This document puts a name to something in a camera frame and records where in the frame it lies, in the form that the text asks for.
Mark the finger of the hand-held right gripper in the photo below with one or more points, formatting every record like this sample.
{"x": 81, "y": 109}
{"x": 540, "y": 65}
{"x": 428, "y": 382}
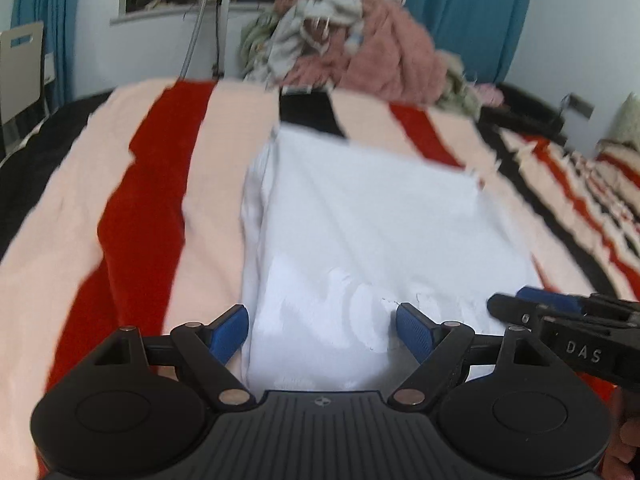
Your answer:
{"x": 510, "y": 307}
{"x": 550, "y": 297}

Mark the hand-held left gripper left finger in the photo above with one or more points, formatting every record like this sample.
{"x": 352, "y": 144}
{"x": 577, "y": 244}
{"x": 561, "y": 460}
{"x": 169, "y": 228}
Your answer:
{"x": 227, "y": 332}

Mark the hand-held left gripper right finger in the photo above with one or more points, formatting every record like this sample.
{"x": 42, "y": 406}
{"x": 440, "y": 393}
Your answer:
{"x": 415, "y": 332}

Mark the person's right hand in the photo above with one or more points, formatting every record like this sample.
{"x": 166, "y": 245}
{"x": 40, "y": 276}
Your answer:
{"x": 625, "y": 430}

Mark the striped fleece blanket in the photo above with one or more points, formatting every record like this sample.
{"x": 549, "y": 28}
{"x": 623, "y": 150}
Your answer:
{"x": 150, "y": 210}

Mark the striped fleece pillow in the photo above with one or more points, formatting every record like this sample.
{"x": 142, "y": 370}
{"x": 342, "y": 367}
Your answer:
{"x": 620, "y": 157}

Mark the cream quilted headboard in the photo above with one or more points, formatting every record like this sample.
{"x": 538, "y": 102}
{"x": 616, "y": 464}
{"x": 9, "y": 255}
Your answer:
{"x": 627, "y": 120}

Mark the small pink cloth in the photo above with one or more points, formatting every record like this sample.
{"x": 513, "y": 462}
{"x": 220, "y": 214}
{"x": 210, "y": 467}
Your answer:
{"x": 487, "y": 94}

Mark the pale green blanket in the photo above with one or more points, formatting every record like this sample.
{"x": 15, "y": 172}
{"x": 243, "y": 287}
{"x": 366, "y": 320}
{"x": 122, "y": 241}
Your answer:
{"x": 457, "y": 85}

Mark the pink fluffy blanket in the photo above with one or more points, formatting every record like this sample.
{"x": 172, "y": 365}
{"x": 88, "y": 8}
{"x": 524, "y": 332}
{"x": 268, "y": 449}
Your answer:
{"x": 390, "y": 55}

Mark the green flower print garment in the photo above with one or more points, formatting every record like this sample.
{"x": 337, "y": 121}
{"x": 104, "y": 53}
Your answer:
{"x": 255, "y": 40}

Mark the blue curtain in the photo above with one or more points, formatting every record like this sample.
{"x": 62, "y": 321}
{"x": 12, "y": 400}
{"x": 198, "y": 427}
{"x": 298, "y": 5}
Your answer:
{"x": 47, "y": 25}
{"x": 465, "y": 5}

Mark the garment steamer stand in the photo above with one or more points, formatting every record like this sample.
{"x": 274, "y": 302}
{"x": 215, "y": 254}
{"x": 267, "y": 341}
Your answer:
{"x": 217, "y": 15}

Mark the grey white garment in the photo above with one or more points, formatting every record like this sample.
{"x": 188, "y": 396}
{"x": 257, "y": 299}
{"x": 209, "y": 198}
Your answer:
{"x": 310, "y": 25}

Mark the white backrest chair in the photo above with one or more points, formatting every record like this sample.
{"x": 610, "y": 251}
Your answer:
{"x": 20, "y": 75}

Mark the black wall socket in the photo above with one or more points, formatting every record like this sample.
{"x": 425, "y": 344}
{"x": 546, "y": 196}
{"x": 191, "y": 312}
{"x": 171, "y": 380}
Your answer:
{"x": 580, "y": 106}

